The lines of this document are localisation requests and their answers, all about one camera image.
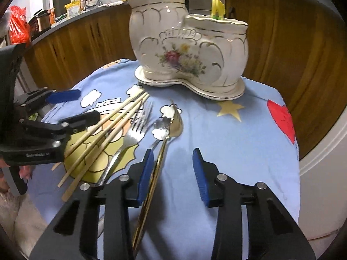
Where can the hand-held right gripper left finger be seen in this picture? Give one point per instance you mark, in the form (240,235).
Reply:
(145,174)

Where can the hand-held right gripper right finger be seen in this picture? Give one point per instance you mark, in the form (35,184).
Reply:
(201,176)

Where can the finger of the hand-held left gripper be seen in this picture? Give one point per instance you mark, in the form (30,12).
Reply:
(65,96)
(84,119)

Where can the silver fork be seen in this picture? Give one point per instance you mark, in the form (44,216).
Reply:
(130,140)

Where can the flower-shaped small spoon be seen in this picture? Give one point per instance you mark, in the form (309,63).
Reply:
(161,127)

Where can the gold spoon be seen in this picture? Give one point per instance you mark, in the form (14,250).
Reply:
(176,126)

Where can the floral ceramic utensil holder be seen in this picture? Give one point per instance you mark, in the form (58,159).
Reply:
(168,32)

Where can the person's left hand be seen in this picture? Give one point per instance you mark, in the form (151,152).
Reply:
(26,172)

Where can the blue cartoon printed cloth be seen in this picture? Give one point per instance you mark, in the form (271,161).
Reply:
(217,154)

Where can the light grey fabric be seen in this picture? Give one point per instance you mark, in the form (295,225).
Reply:
(19,216)

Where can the dark pressure cooker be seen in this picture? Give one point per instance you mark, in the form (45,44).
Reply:
(43,23)

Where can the grey speckled kitchen countertop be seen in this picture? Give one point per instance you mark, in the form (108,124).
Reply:
(81,15)

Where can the red plastic bag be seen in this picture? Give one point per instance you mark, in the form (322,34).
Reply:
(17,27)

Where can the yellow food packet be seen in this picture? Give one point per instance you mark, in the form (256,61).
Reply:
(71,9)

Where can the white rag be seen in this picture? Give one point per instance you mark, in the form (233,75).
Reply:
(111,4)

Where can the wooden kitchen cabinets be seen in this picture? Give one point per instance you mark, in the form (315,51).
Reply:
(284,59)

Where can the built-in steel oven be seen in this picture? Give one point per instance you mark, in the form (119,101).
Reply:
(198,2)

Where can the yellow green plastic utensil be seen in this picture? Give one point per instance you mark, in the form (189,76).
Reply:
(217,9)

